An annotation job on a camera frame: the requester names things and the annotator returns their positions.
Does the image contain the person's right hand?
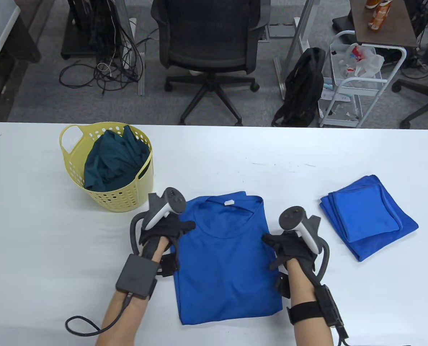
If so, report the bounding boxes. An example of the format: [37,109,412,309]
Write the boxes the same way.
[262,231,319,271]

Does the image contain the yellow plastic laundry basket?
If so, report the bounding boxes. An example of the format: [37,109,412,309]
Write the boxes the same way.
[59,123,154,213]

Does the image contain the white plastic bag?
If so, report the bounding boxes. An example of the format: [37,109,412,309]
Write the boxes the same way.
[331,43,385,80]

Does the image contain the blue shirt clothes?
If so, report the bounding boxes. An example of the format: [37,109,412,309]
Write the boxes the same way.
[173,192,283,325]

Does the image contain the grey floor plate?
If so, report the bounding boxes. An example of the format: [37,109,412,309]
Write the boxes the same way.
[268,23,295,38]

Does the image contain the black computer tower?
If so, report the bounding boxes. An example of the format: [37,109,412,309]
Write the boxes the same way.
[68,0,122,58]

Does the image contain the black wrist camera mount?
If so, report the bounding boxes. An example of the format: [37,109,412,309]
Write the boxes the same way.
[275,274,290,298]

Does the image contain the black office chair base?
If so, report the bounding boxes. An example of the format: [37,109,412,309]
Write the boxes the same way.
[392,36,428,129]

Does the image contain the black device with arm strap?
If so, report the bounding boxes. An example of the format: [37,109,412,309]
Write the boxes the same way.
[287,285,344,327]

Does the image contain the person's left hand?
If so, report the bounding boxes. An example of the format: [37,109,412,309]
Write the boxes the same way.
[139,213,196,260]

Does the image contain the tangle of black cables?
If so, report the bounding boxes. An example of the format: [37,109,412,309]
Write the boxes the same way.
[59,0,146,98]
[403,0,428,69]

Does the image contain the black box with arm strap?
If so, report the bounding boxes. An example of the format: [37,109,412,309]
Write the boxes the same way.
[116,254,180,300]

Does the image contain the blue towel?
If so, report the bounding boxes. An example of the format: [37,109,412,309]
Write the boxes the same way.
[320,175,419,262]
[327,184,403,243]

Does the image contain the grey handheld controller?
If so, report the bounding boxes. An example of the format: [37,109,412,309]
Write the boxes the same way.
[279,206,330,280]
[129,187,186,256]

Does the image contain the person's right forearm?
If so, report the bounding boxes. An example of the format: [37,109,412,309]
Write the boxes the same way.
[286,259,335,346]

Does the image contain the person's left forearm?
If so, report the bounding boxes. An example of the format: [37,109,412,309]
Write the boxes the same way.
[95,238,171,346]

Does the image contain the grey metal desk leg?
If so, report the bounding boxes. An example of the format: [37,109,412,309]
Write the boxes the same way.
[122,0,146,96]

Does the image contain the white desk with dark side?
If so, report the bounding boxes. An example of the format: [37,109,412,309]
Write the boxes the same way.
[0,0,41,121]

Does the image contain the black mesh office chair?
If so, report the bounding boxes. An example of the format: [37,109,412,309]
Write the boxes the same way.
[151,0,271,127]

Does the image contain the black flat stand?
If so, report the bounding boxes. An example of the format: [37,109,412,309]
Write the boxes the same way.
[332,16,355,31]

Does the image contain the black backpack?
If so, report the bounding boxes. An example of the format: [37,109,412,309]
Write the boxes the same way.
[272,47,326,127]

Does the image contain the white metal desk leg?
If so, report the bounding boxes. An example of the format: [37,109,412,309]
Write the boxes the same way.
[273,0,321,101]

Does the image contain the white rolling cart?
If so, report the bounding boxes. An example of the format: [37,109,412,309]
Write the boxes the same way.
[318,31,407,128]

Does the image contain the black cable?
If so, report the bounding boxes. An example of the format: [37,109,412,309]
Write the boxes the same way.
[335,324,349,346]
[65,292,133,336]

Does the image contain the dark teal clothes garment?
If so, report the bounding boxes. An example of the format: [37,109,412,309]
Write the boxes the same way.
[84,125,150,192]

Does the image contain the brown wooden side table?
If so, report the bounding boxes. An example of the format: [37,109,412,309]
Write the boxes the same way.
[349,0,418,48]

